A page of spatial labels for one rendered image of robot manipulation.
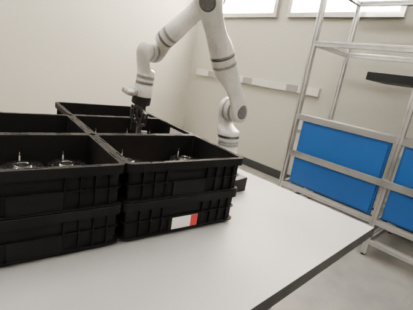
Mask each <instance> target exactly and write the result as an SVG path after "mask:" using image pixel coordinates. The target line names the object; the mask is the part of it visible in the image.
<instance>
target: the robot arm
mask: <svg viewBox="0 0 413 310"><path fill-rule="evenodd" d="M225 1H226V0H193V1H192V2H191V3H190V4H189V5H188V6H187V7H186V8H185V9H184V10H183V11H182V12H181V13H180V14H178V15H177V16H176V17H175V18H174V19H172V20H171V21H170V22H168V23H167V24H166V25H165V26H164V27H163V28H162V29H161V30H160V31H159V32H158V33H157V34H156V36H155V41H156V43H155V44H153V43H150V42H142V43H140V44H139V46H138V48H137V50H136V62H137V70H138V71H137V75H136V81H135V85H134V88H129V87H126V86H123V87H122V91H123V92H124V93H126V94H127V95H129V96H132V103H134V105H133V104H131V108H130V119H131V126H130V130H133V131H135V130H136V132H135V133H141V130H142V127H145V126H146V122H147V119H148V116H149V113H146V107H147V106H150V104H151V97H152V91H153V85H154V79H155V71H154V70H152V69H150V62H152V63H157V62H160V61H161V60H162V59H163V58H164V57H165V56H166V54H167V52H168V51H169V49H170V48H171V47H172V46H173V45H175V44H176V43H177V42H178V41H179V40H180V39H181V38H182V37H183V36H184V35H185V34H186V33H187V32H188V31H189V30H190V29H191V28H192V27H193V26H194V25H195V24H196V23H197V22H198V21H200V20H201V21H202V25H203V28H204V31H205V36H206V42H207V46H208V51H209V54H210V60H211V65H212V68H213V72H214V74H215V76H216V77H217V79H218V81H219V82H220V83H221V85H222V86H223V87H224V89H225V90H226V92H227V95H228V97H225V98H223V99H222V100H221V102H220V104H219V107H218V116H217V126H216V127H217V131H218V135H217V140H216V144H217V145H218V146H220V147H222V148H225V149H227V150H229V151H231V152H233V153H235V154H237V149H238V141H239V136H240V132H239V131H238V130H237V129H236V128H235V126H234V124H233V122H237V123H241V122H243V121H244V120H245V119H246V116H247V112H248V109H247V104H246V100H245V96H244V94H243V90H242V86H241V82H240V77H239V74H238V68H237V60H236V56H235V50H234V47H233V45H232V42H231V40H230V38H229V36H228V34H227V31H226V27H225V24H224V16H223V5H224V4H225ZM139 118H140V119H139ZM139 121H140V122H139ZM136 124H137V126H136Z"/></svg>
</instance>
